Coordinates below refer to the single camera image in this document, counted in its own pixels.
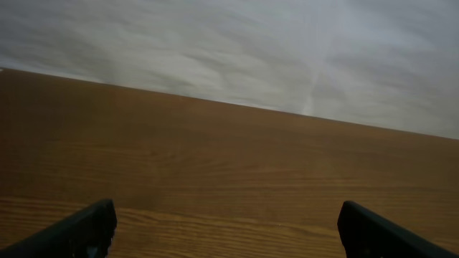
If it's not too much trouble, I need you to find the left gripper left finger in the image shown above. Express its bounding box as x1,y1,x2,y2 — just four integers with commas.
0,199,118,258

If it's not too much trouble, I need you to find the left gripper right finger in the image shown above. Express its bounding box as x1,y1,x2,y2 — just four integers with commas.
336,200,459,258

